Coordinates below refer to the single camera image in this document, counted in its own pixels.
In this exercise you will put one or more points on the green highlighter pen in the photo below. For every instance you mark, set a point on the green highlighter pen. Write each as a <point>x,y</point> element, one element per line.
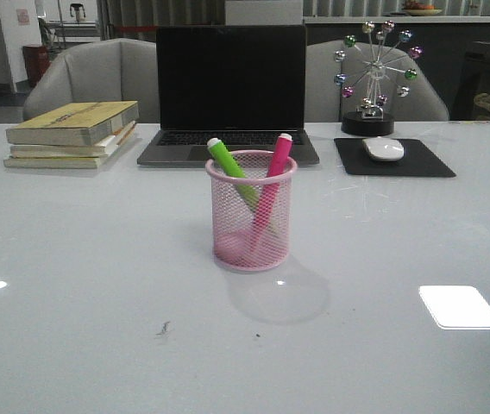
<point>227,162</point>

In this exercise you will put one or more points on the fruit bowl on counter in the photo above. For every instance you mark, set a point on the fruit bowl on counter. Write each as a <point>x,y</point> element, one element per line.
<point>416,8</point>

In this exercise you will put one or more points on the grey laptop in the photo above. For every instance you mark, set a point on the grey laptop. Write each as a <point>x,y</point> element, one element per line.
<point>244,85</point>

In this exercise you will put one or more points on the pink highlighter pen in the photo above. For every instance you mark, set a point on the pink highlighter pen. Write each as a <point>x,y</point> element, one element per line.
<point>269,192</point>

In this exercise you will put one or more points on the red trash bin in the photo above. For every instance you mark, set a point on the red trash bin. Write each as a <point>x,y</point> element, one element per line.
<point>36,60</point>

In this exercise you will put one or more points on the grey left armchair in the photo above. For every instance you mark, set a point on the grey left armchair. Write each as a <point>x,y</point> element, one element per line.
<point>113,70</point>

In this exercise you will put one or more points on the ferris wheel desk ornament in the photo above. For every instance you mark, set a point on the ferris wheel desk ornament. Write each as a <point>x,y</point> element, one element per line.
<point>369,118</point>

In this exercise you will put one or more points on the yellow top book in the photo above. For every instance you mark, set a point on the yellow top book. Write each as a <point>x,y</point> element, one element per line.
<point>75,124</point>

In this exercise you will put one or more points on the pink mesh pen holder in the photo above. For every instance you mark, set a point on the pink mesh pen holder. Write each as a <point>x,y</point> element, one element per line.
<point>232,221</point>

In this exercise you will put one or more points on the black mouse pad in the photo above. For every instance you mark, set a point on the black mouse pad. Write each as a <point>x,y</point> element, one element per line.
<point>418,161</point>

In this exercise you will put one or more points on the middle white book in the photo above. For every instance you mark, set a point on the middle white book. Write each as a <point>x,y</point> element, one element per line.
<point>104,148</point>

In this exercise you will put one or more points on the bottom yellow book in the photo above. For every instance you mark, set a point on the bottom yellow book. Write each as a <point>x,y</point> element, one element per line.
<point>59,163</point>

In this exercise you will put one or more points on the white computer mouse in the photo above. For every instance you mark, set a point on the white computer mouse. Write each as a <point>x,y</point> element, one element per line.
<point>383,149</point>

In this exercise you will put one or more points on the yellow book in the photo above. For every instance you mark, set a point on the yellow book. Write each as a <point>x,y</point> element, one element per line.
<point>75,124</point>
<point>59,163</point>

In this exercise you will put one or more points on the grey armchair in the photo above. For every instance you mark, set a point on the grey armchair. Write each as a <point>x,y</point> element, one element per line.
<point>113,70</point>
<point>408,101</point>

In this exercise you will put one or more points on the grey right armchair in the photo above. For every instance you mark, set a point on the grey right armchair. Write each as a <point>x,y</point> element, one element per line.
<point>408,101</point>

